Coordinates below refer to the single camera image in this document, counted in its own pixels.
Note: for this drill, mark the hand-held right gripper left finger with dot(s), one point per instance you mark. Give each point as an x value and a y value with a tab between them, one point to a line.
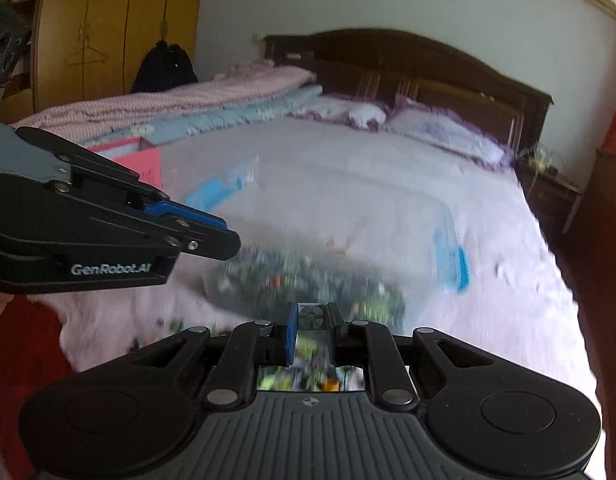
292	335

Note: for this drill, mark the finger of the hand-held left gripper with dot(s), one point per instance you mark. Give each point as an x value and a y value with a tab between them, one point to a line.
212	245
187	214

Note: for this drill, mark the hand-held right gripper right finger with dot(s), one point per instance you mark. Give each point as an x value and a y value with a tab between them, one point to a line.
335	335

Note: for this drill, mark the toy brick pile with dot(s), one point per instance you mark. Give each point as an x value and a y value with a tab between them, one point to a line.
313	350

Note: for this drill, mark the grey square toy brick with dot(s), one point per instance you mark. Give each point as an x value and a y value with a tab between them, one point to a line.
312	317

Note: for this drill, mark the clear plastic storage box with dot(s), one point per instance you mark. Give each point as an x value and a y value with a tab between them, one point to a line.
338	210

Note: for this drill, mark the dense toy brick heap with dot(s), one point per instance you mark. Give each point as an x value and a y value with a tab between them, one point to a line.
268	275

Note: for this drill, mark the pink cardboard box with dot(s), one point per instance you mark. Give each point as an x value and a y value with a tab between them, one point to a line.
137	165

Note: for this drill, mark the light blue floral quilt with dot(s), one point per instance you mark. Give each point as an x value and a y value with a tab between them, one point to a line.
212	120

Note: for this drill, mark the pink quilt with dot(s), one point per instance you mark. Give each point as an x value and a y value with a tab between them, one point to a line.
187	95

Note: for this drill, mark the black backpack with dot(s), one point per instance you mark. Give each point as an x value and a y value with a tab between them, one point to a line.
162	70

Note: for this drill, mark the white pillow purple frill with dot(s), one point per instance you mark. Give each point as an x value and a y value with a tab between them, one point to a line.
348	110

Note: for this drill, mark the grey plastic basket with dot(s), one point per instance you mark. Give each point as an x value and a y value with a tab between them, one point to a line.
2	45

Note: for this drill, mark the yellow wooden wardrobe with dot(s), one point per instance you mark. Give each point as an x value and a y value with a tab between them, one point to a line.
112	10

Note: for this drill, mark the wooden nightstand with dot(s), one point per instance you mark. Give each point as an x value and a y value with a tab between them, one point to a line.
543	195

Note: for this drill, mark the dark wooden headboard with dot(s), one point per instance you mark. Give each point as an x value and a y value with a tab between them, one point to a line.
413	65

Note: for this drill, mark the brown wooden cabinet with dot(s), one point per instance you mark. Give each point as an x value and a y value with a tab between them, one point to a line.
608	210

